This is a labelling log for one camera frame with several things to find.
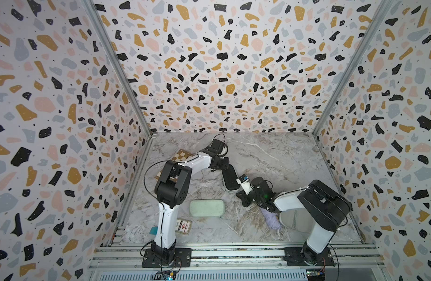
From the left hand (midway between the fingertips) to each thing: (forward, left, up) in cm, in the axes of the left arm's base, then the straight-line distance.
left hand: (228, 164), depth 101 cm
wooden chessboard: (+8, +29, -1) cm, 30 cm away
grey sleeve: (-32, -32, -4) cm, 46 cm away
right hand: (-17, -4, -3) cm, 18 cm away
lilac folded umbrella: (-31, -20, 0) cm, 37 cm away
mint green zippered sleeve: (-25, +11, -1) cm, 27 cm away
